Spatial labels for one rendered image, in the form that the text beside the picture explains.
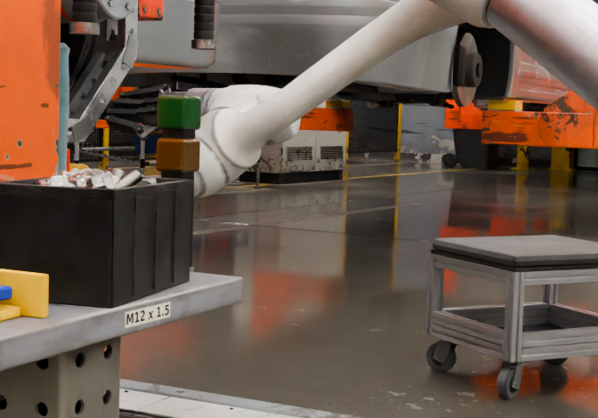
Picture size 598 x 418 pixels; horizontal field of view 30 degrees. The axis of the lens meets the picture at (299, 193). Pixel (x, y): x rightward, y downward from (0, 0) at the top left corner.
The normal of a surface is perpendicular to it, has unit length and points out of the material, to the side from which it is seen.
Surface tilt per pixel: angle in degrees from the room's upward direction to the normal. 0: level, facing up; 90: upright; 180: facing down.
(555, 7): 66
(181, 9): 90
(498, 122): 90
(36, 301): 90
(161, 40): 90
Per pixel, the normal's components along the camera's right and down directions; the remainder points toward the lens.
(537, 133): -0.44, 0.05
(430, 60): 0.50, 0.24
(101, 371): 0.90, 0.06
